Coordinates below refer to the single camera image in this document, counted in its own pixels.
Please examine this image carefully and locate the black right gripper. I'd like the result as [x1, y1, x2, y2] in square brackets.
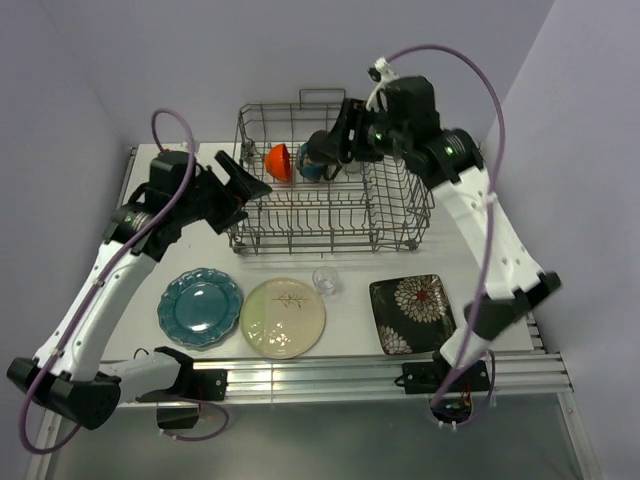
[318, 97, 409, 163]

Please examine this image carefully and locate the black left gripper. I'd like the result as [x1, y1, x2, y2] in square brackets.
[175, 151, 271, 234]

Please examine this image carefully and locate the black mug brown inside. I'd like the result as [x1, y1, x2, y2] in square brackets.
[307, 130, 342, 182]

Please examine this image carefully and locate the light green plastic cup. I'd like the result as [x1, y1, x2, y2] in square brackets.
[344, 161, 361, 175]

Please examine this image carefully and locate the blue patterned bowl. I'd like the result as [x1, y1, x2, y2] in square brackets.
[296, 142, 325, 182]

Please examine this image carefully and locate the orange bowl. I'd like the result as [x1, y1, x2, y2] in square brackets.
[264, 143, 292, 182]

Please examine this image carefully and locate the clear drinking glass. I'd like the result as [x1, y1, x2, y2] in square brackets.
[312, 266, 339, 296]

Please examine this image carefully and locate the black floral square plate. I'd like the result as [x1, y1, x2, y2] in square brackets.
[369, 274, 456, 355]

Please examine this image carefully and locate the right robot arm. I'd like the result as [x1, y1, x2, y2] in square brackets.
[307, 76, 561, 390]

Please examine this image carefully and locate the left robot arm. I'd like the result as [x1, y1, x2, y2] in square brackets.
[7, 151, 272, 430]

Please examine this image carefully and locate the teal scalloped plate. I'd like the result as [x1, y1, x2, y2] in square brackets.
[156, 268, 244, 350]

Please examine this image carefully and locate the green cream round plate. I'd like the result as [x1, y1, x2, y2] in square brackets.
[239, 277, 326, 360]

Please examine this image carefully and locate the grey wire dish rack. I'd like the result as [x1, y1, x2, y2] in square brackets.
[228, 88, 435, 255]

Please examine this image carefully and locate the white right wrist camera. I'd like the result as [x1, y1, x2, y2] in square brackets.
[365, 57, 399, 111]

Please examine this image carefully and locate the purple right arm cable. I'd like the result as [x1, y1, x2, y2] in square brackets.
[387, 44, 506, 406]

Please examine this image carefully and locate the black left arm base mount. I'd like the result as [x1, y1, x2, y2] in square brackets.
[136, 369, 230, 431]

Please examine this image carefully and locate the aluminium table edge rail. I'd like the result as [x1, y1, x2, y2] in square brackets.
[44, 319, 574, 409]

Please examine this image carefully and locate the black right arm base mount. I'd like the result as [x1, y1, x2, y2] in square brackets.
[394, 361, 496, 431]

